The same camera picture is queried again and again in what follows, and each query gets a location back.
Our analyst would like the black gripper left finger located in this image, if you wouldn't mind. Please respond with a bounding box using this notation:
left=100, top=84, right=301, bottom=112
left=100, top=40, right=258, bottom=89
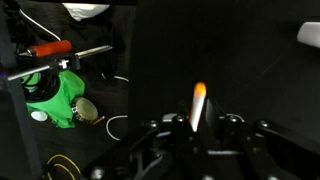
left=161, top=101, right=197, bottom=157

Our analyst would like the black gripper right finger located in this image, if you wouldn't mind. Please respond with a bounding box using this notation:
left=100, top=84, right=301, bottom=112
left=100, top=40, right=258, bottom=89
left=205, top=99, right=246, bottom=154

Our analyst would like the black table mat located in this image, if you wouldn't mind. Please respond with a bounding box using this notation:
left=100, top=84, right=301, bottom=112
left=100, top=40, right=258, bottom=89
left=129, top=0, right=320, bottom=141

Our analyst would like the round metal tin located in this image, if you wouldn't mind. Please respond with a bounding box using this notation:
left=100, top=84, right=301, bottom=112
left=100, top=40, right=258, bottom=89
left=71, top=97, right=98, bottom=124

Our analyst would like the green cloth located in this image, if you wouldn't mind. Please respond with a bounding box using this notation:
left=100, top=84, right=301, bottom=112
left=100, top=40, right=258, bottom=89
left=21, top=71, right=85, bottom=128

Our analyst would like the white round plate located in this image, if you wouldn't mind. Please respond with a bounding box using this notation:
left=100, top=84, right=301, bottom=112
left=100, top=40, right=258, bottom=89
left=297, top=22, right=320, bottom=48

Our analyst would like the crumpled white paper left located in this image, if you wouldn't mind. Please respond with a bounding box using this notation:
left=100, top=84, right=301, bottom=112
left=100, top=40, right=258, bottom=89
left=63, top=3, right=109, bottom=21

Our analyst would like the white cable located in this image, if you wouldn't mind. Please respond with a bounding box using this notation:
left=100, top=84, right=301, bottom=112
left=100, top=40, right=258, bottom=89
left=105, top=115, right=129, bottom=142

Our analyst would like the yellow cable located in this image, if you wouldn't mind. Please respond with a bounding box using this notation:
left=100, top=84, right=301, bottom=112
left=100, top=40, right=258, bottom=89
left=45, top=153, right=82, bottom=180

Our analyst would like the orange-handled bar clamp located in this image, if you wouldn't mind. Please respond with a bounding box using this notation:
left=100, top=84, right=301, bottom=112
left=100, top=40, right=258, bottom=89
left=7, top=40, right=112, bottom=81

